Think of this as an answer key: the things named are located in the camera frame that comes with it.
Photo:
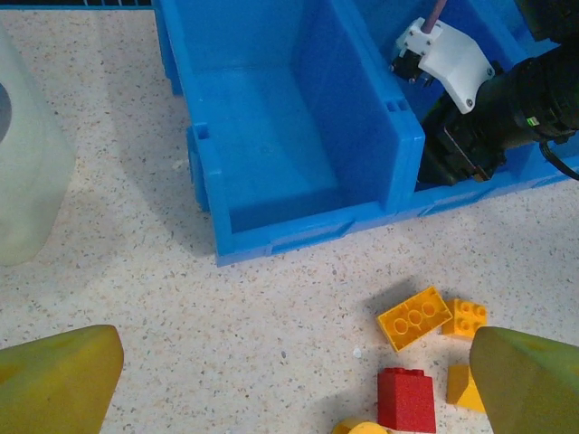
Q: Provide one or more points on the yellow square lego brick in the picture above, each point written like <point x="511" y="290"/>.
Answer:
<point x="466" y="318"/>

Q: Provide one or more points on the yellow-green left gripper left finger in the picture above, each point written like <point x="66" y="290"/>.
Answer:
<point x="50" y="389"/>

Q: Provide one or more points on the yellow-green left gripper right finger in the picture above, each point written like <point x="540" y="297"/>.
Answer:
<point x="529" y="393"/>

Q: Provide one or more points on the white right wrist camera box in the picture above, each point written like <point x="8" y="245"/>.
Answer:
<point x="452" y="59"/>

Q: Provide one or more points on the cream utensil holder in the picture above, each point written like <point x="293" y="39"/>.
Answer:
<point x="27" y="172"/>

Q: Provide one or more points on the red tall lego brick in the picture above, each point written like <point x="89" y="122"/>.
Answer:
<point x="407" y="402"/>

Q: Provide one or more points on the yellow sloped lego brick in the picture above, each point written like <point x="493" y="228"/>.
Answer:
<point x="461" y="389"/>

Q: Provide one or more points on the blue printed backdrop panel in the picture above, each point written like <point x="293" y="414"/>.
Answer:
<point x="68" y="3"/>

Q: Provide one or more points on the blue plastic bin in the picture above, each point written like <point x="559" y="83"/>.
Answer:
<point x="452" y="199"/>
<point x="271" y="135"/>

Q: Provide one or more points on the yellow long lego brick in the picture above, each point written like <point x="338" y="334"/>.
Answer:
<point x="414" y="318"/>

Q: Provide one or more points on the yellow round lego piece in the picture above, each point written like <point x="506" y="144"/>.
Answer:
<point x="362" y="428"/>

